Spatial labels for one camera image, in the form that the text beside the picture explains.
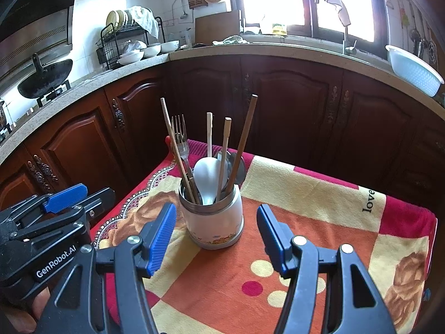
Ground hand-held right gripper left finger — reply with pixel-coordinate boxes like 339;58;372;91
36;202;178;334

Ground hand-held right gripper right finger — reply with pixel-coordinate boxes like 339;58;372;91
256;203;389;334

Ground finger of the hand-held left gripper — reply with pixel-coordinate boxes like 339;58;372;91
39;183;88;215
84;187;116;218

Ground white utensil holder cup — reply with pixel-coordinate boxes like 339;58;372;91
178;180;244;250

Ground white ceramic spoon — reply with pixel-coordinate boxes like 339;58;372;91
193;156;223;206

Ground metal spoon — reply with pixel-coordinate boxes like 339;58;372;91
213;150;231;196

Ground metal fork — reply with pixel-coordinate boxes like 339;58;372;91
171;114;196;200

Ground brown wooden chopstick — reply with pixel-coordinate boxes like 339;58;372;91
224;94;258;197
160;97;202;205

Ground person's left hand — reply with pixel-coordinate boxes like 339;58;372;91
0;284;53;334

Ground printed blanket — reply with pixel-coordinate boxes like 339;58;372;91
91;139;438;334

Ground gas stove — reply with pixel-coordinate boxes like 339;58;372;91
0;79;72;144

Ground black wok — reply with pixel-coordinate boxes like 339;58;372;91
17;53;74;99

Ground dark wooden kitchen cabinets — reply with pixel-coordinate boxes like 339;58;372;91
0;54;445;224

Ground white bowl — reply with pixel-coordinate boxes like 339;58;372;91
117;51;145;66
160;40;180;55
142;43;162;59

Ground stone kitchen countertop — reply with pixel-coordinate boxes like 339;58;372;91
0;40;445;168

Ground white cloth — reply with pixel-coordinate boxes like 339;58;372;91
127;6;159;37

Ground crumpled dishcloth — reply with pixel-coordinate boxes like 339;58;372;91
212;35;249;46

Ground wooden cutting board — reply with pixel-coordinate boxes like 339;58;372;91
194;10;241;45

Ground light blue plastic basin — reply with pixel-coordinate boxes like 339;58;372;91
385;45;445;97

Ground metal faucet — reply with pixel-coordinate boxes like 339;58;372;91
315;0;357;55

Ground hanging metal skimmer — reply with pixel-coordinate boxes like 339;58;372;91
426;24;439;65

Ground hanging metal ladle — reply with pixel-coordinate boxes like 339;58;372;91
408;2;424;60

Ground black wire dish rack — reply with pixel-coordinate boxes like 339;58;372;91
95;17;166;70

